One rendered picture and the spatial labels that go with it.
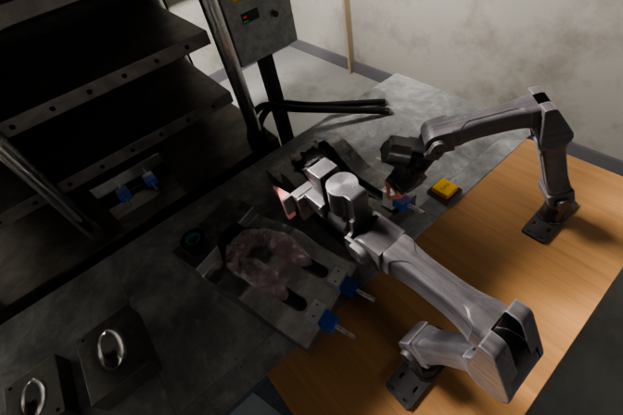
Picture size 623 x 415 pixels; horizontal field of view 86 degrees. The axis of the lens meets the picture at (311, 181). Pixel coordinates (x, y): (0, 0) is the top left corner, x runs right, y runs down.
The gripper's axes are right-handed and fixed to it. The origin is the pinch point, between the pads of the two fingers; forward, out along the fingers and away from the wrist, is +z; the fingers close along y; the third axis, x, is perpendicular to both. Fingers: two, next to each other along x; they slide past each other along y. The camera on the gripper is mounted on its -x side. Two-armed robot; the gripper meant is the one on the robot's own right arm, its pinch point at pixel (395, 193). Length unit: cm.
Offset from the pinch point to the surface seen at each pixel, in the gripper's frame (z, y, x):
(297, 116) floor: 135, -86, -135
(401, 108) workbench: 18, -50, -34
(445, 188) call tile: 4.5, -20.6, 6.9
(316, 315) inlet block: 8.3, 38.4, 13.3
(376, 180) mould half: 8.1, -4.6, -8.8
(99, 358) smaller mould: 29, 87, -13
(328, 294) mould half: 10.9, 31.5, 10.8
